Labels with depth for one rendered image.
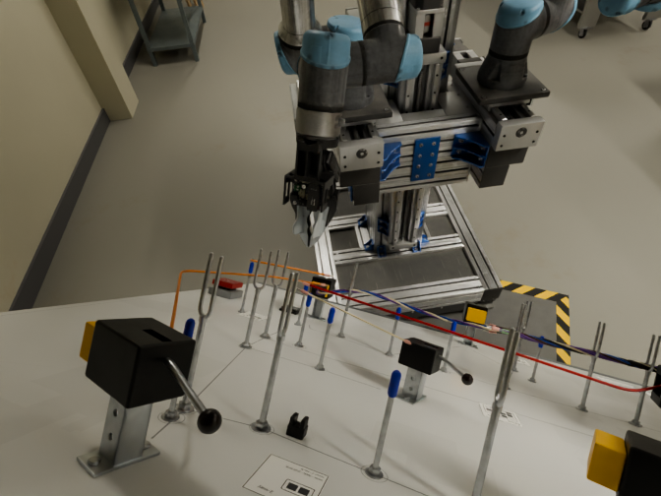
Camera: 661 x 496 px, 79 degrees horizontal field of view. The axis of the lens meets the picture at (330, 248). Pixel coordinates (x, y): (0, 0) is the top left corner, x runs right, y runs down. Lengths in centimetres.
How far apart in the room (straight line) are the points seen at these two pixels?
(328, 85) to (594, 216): 246
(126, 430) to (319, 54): 53
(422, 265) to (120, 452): 186
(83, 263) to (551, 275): 272
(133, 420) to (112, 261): 249
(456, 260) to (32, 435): 195
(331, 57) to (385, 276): 149
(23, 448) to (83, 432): 4
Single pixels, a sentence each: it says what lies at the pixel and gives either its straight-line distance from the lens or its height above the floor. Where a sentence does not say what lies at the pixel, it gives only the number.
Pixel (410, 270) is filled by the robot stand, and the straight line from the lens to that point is 205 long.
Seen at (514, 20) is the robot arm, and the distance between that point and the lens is 139.
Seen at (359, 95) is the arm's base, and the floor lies 120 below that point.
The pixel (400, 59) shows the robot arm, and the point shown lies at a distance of 77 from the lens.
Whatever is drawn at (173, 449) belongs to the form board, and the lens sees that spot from 35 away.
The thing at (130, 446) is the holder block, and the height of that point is 154.
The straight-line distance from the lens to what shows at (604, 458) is 35.
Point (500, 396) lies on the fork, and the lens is 33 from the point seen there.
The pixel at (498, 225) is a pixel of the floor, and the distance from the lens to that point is 266.
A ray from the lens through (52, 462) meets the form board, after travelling 34.
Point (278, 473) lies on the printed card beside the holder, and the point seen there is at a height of 149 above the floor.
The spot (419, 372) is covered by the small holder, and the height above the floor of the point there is 133.
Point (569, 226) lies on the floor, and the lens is 281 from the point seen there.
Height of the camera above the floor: 182
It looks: 49 degrees down
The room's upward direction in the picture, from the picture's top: 5 degrees counter-clockwise
